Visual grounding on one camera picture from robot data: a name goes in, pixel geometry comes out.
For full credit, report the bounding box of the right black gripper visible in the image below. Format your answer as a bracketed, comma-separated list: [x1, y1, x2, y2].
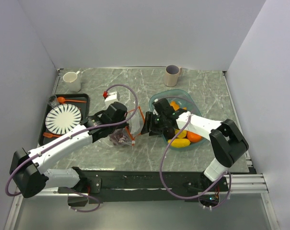
[140, 111, 167, 136]

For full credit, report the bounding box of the purple grape bunch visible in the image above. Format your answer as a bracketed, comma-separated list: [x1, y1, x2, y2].
[109, 129, 129, 146]

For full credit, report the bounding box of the clear zip top bag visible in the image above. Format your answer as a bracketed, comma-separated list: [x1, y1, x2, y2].
[101, 106, 145, 148]

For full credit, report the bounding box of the yellow lemon piece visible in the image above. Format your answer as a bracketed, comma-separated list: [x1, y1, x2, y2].
[175, 129, 187, 138]

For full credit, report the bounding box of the orange tangerine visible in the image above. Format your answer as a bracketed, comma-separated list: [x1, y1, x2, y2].
[187, 131, 202, 143]

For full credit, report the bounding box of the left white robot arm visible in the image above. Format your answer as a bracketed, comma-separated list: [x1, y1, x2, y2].
[9, 102, 128, 198]

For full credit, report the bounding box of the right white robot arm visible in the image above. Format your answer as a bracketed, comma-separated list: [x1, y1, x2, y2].
[141, 98, 249, 191]

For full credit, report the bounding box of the teal plastic food container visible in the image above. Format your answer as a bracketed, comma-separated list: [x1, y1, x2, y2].
[149, 89, 206, 151]

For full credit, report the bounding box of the dark avocado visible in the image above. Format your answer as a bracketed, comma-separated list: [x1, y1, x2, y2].
[163, 127, 175, 140]

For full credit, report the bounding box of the beige mug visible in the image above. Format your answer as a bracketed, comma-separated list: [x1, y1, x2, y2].
[164, 65, 182, 87]

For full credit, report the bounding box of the white cup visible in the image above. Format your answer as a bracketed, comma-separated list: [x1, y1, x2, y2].
[63, 71, 81, 92]

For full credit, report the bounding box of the white striped plate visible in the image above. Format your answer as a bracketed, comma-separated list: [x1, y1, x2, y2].
[45, 104, 82, 135]

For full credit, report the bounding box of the orange plastic spoon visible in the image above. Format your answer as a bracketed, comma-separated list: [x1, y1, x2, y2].
[57, 97, 86, 104]

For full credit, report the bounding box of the clear small glass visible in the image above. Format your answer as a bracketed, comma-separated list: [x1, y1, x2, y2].
[47, 95, 60, 108]

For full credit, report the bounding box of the orange plastic fork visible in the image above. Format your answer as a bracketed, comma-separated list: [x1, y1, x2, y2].
[43, 132, 61, 138]

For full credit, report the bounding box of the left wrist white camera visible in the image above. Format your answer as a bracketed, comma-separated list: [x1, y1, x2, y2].
[103, 91, 120, 108]

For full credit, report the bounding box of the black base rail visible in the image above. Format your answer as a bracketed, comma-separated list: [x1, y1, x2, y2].
[56, 166, 232, 204]

